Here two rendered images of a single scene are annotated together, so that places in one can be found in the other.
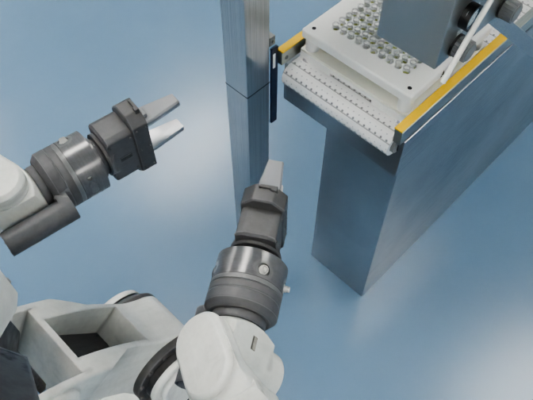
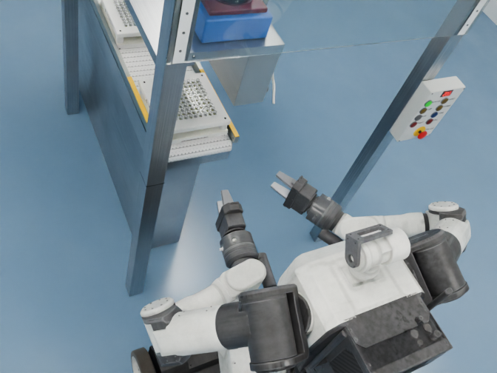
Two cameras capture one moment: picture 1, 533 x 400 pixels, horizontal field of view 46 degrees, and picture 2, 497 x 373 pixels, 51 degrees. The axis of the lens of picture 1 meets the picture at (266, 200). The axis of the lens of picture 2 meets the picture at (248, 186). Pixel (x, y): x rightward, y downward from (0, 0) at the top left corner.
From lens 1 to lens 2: 1.23 m
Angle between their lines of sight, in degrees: 49
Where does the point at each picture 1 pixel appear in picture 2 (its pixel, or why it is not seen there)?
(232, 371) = (374, 218)
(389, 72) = (211, 118)
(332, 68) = (183, 138)
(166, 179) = (20, 309)
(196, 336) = (350, 228)
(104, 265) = not seen: outside the picture
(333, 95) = (193, 148)
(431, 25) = (262, 87)
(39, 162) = (245, 252)
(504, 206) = not seen: hidden behind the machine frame
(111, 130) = (238, 219)
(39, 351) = not seen: hidden behind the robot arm
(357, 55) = (194, 123)
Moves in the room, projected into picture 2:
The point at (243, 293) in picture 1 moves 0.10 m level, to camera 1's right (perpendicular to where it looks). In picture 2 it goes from (337, 208) to (345, 183)
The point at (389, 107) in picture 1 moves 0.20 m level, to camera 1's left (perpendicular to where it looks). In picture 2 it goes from (218, 132) to (194, 172)
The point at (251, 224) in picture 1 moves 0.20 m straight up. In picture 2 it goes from (308, 192) to (334, 147)
